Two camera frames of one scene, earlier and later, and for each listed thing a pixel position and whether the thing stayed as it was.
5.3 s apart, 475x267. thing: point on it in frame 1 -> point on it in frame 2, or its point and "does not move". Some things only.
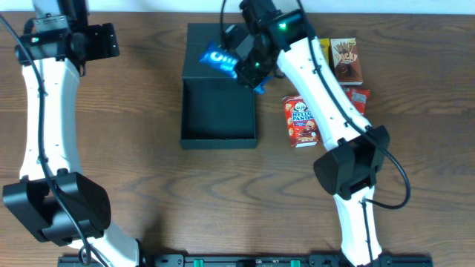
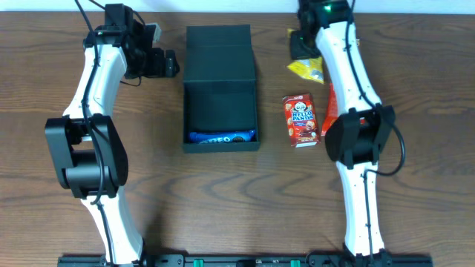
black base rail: x=251 y=261 does not move
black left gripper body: x=109 y=40 -> x=163 y=62
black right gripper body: x=244 y=59 -> x=297 y=47
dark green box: x=217 y=111 does not move
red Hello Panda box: x=302 y=129 does not move
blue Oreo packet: x=227 y=63 -> x=223 y=136
